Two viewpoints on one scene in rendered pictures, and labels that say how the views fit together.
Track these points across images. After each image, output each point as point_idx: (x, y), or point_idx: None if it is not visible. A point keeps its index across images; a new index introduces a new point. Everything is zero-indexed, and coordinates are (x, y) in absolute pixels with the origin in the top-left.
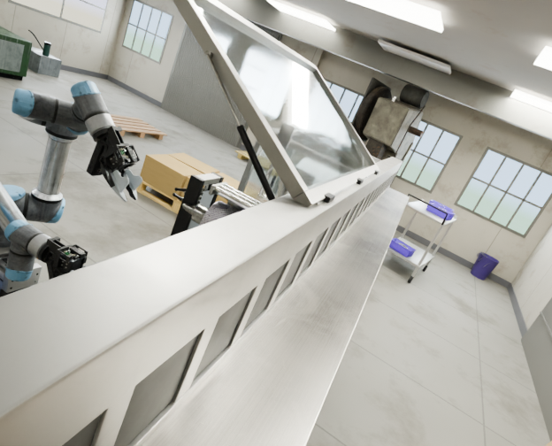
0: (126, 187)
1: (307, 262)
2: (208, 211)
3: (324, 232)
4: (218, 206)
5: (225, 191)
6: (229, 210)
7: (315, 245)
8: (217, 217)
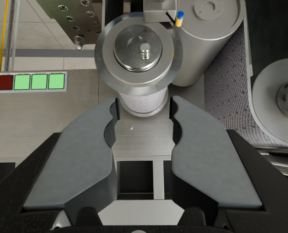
0: (175, 127)
1: (138, 166)
2: (261, 131)
3: (149, 188)
4: (273, 144)
5: None
6: (267, 146)
7: (137, 180)
8: (247, 131)
